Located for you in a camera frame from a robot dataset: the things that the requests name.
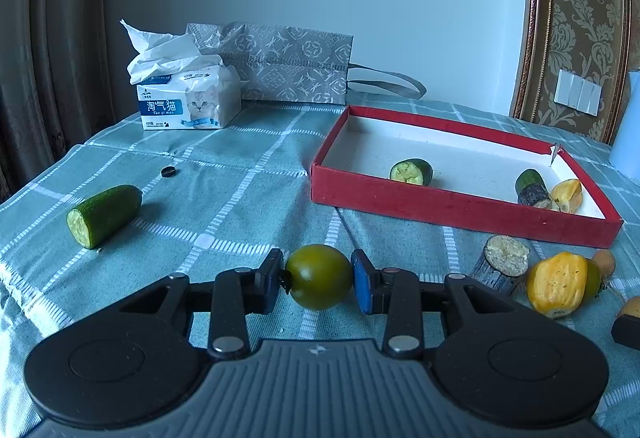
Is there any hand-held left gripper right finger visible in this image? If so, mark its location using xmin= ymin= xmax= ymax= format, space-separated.
xmin=350 ymin=248 xmax=521 ymax=359

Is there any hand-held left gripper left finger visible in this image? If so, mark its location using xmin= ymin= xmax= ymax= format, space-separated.
xmin=117 ymin=248 xmax=286 ymax=360

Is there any green tomato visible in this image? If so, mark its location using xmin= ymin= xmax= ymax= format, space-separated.
xmin=585 ymin=259 xmax=603 ymax=301
xmin=284 ymin=244 xmax=354 ymax=310

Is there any red cardboard box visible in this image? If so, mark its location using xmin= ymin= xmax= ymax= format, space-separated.
xmin=310 ymin=105 xmax=623 ymax=249

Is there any cut cucumber piece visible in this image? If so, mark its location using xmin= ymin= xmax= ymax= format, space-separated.
xmin=66 ymin=184 xmax=143 ymax=249
xmin=390 ymin=159 xmax=434 ymax=187

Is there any yellow fruit piece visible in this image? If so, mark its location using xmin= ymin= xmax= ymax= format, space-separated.
xmin=549 ymin=179 xmax=584 ymax=213
xmin=526 ymin=253 xmax=590 ymax=319

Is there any green checked tablecloth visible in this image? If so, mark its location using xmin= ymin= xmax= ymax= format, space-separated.
xmin=0 ymin=98 xmax=640 ymax=438

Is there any white tissue pack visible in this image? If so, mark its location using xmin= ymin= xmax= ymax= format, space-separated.
xmin=120 ymin=19 xmax=242 ymax=130

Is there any grey patterned gift bag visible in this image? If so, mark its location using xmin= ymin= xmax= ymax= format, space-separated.
xmin=186 ymin=22 xmax=427 ymax=104

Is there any light blue electric kettle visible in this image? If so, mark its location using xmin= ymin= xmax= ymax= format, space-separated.
xmin=609 ymin=70 xmax=640 ymax=169

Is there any brown patterned curtain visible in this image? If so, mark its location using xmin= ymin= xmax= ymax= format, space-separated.
xmin=0 ymin=0 xmax=118 ymax=206

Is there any white wall switch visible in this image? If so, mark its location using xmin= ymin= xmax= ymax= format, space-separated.
xmin=555 ymin=69 xmax=603 ymax=115

